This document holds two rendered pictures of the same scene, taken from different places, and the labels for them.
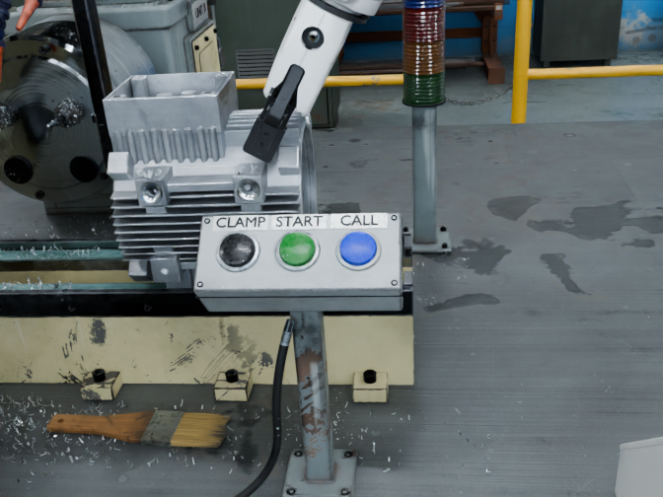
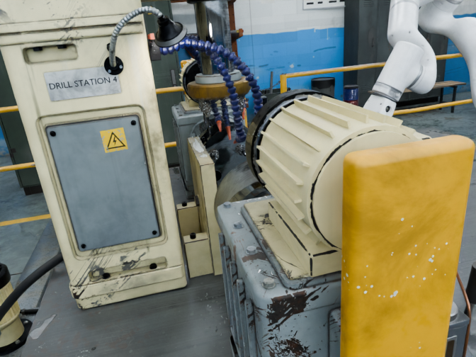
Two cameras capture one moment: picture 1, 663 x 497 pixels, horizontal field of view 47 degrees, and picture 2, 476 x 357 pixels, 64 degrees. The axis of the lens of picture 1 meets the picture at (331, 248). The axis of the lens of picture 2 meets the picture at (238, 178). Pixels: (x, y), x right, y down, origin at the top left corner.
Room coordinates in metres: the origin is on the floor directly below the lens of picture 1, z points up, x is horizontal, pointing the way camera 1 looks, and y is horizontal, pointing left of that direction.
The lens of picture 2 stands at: (-0.20, 0.78, 1.47)
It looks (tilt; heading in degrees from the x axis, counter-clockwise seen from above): 21 degrees down; 342
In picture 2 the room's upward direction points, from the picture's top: 5 degrees counter-clockwise
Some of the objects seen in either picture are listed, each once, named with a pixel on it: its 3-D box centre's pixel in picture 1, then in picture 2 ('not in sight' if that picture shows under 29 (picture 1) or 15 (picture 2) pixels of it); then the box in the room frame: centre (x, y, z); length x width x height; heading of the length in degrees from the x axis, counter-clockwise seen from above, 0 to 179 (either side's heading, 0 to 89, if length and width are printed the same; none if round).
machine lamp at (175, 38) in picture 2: not in sight; (142, 42); (0.64, 0.68, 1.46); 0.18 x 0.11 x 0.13; 83
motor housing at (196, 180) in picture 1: (223, 194); not in sight; (0.81, 0.12, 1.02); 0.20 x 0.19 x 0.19; 85
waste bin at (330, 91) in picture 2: not in sight; (322, 97); (5.23, -2.62, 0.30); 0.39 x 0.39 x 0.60
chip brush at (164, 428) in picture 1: (136, 426); not in sight; (0.67, 0.23, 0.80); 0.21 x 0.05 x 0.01; 80
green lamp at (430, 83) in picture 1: (423, 86); not in sight; (1.08, -0.15, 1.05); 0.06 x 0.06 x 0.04
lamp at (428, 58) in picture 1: (423, 54); not in sight; (1.08, -0.15, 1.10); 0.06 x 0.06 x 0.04
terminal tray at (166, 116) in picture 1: (176, 116); not in sight; (0.81, 0.16, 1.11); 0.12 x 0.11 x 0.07; 85
